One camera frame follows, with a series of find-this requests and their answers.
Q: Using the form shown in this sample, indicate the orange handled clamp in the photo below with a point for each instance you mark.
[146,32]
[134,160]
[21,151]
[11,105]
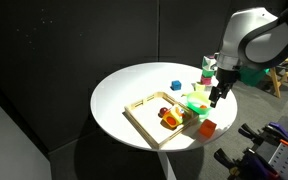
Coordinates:
[272,132]

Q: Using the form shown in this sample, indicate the black clamp lower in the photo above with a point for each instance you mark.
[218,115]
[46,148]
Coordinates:
[251,166]

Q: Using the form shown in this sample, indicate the blue cube block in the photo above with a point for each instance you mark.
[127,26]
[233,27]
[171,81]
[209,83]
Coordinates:
[176,85]

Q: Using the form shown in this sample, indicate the light green block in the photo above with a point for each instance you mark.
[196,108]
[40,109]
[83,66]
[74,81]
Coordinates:
[199,87]

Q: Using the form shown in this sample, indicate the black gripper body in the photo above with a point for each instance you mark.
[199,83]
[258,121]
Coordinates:
[226,78]

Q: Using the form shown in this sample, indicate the orange cube block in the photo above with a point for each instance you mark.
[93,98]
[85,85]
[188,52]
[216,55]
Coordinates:
[207,128]

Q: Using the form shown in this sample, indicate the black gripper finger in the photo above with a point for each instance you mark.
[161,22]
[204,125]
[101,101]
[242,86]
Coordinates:
[214,94]
[222,94]

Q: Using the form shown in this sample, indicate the red ball in bowl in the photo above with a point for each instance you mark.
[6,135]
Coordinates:
[203,107]

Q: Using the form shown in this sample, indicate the stacked colourful cube tower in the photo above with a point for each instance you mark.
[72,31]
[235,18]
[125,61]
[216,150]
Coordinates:
[208,69]

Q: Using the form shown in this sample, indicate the dark red ball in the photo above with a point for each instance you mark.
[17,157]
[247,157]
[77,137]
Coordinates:
[162,111]

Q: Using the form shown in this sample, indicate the wooden chair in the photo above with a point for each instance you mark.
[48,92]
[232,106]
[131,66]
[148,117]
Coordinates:
[279,75]

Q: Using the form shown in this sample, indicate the wooden tray box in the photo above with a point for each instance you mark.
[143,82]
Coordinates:
[143,115]

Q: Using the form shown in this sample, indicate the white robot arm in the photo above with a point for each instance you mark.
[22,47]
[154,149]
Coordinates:
[254,38]

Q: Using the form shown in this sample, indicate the green plastic bowl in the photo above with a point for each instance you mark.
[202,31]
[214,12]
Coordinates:
[196,99]

